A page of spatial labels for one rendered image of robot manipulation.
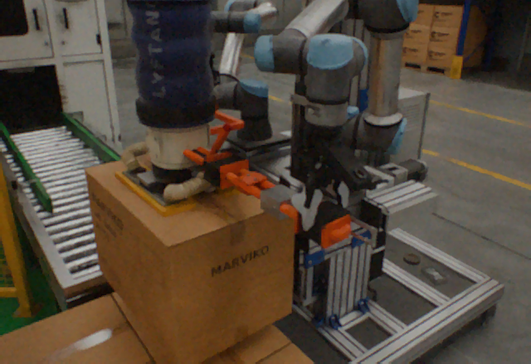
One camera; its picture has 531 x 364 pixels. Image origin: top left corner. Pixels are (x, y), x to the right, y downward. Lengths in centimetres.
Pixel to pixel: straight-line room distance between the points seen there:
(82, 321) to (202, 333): 60
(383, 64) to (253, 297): 75
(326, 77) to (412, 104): 112
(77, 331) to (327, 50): 131
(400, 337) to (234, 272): 110
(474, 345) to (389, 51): 170
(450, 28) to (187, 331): 833
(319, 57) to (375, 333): 158
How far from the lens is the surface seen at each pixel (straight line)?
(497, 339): 265
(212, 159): 116
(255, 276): 130
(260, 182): 105
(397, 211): 154
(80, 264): 207
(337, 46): 77
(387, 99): 133
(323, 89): 78
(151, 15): 118
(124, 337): 166
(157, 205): 124
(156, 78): 121
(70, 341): 171
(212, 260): 117
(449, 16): 913
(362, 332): 215
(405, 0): 120
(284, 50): 90
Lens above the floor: 165
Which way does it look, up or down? 22 degrees down
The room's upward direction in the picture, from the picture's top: straight up
